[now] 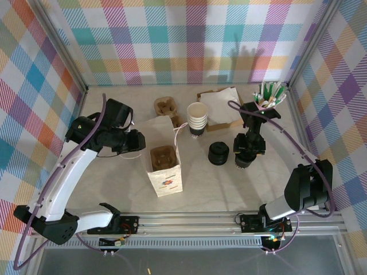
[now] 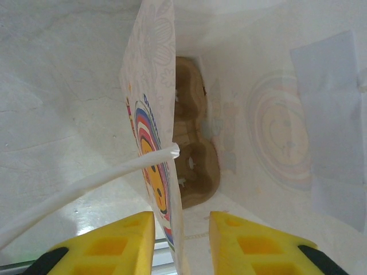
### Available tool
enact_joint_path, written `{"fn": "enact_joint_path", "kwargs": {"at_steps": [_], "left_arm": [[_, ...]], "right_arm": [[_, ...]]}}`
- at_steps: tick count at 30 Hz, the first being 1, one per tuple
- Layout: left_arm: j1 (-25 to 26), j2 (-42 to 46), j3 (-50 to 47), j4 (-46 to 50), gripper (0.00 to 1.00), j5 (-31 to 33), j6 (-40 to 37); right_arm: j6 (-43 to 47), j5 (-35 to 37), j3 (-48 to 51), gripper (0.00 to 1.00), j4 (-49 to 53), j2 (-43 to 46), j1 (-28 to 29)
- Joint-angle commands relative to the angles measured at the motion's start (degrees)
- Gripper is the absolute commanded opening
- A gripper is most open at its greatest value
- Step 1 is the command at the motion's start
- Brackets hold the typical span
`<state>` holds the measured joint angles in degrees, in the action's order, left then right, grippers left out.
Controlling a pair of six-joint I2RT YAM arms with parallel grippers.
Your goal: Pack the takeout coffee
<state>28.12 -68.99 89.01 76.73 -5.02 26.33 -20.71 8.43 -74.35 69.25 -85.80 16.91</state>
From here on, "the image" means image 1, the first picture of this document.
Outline black and white paper cup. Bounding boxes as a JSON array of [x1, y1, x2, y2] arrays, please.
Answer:
[[234, 154, 256, 171]]

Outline white smiley print paper bag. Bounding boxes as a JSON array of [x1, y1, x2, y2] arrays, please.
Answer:
[[119, 116, 189, 198]]

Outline stack of black cup lids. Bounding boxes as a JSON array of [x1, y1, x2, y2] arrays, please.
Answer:
[[208, 141, 230, 166]]

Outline brown cardboard napkin tray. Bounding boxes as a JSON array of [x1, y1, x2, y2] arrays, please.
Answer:
[[196, 85, 244, 132]]

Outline pink straw holder cup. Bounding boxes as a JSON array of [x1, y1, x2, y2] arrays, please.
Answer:
[[253, 99, 280, 111]]

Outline wooden stirrer sticks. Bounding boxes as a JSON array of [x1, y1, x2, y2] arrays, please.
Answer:
[[259, 97, 278, 109]]

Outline stack of pulp cup carriers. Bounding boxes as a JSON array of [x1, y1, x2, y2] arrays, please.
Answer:
[[154, 97, 186, 127]]

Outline stack of paper cups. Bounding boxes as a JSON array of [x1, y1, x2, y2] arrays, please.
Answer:
[[186, 102, 209, 139]]

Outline small circuit board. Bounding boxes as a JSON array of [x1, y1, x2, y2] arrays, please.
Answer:
[[99, 237, 127, 248], [262, 234, 284, 244]]

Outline vented metal strip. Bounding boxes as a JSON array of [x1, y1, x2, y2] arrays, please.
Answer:
[[45, 239, 263, 249]]

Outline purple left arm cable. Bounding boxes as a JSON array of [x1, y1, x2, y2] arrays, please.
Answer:
[[13, 93, 115, 272]]

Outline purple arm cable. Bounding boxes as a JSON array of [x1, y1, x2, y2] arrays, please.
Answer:
[[13, 93, 115, 272], [227, 99, 336, 254]]

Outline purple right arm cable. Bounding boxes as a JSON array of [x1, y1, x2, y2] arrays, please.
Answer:
[[227, 99, 336, 254]]

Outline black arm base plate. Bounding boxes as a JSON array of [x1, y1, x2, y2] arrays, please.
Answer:
[[87, 214, 140, 236], [239, 214, 294, 234]]

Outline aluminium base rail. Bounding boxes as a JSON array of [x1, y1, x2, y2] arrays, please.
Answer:
[[30, 211, 349, 238]]

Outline aluminium frame post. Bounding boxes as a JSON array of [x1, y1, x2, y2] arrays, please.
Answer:
[[28, 0, 88, 92], [287, 0, 343, 88]]

